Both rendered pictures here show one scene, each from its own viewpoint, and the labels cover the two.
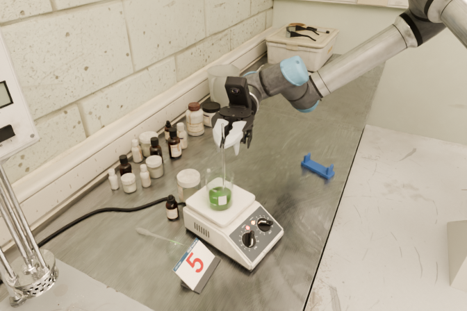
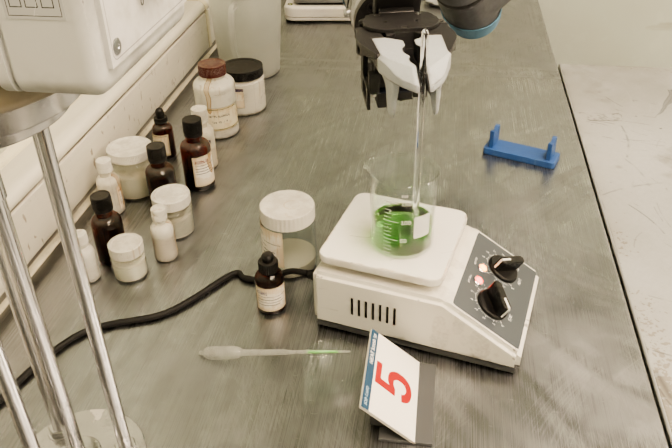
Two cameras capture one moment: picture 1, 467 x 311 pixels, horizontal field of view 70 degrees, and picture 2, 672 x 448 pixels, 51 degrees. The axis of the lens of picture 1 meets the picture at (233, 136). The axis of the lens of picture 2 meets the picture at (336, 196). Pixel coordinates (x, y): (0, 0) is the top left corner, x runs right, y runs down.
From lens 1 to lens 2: 0.29 m
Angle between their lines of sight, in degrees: 15
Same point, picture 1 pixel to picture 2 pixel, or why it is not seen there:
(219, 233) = (429, 303)
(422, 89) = (598, 2)
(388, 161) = (639, 119)
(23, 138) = not seen: outside the picture
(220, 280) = (459, 406)
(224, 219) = (432, 269)
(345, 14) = not seen: outside the picture
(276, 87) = not seen: outside the picture
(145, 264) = (268, 420)
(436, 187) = not seen: outside the picture
